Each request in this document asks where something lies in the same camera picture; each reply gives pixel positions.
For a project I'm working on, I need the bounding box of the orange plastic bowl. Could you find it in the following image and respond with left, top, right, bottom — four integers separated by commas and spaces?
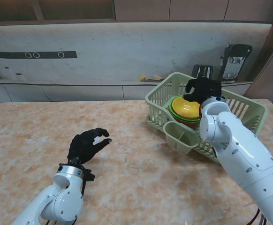
174, 118, 200, 128

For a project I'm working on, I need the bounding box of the black toaster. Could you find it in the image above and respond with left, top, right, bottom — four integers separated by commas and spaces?
191, 64, 214, 80

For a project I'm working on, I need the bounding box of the light green plastic dish rack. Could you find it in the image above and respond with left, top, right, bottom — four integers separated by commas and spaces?
144, 72, 269, 164

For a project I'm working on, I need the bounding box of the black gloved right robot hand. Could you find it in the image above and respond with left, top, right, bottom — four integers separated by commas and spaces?
182, 77, 223, 105

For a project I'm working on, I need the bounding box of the white counter cabinet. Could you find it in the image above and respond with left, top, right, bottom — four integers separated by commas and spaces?
0, 79, 253, 103

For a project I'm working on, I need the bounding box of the small white box black mark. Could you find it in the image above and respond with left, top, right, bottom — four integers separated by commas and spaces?
14, 71, 26, 82
4, 66, 13, 80

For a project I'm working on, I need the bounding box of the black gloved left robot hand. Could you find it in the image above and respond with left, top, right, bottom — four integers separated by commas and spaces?
67, 127, 113, 164

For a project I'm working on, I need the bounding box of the yellow plastic bowl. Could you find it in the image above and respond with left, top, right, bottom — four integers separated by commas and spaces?
173, 97, 201, 120

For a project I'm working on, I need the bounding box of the black silver coffee machine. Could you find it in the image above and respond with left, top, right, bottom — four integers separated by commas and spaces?
217, 43, 253, 85

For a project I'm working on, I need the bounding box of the brown wooden side panel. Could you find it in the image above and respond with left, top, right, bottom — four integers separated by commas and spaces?
244, 22, 273, 106

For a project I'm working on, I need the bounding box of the wooden wall cabinet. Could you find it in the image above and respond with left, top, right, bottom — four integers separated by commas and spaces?
0, 0, 273, 24

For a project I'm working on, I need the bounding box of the black wall socket rail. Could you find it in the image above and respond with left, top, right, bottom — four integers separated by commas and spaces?
0, 51, 77, 59

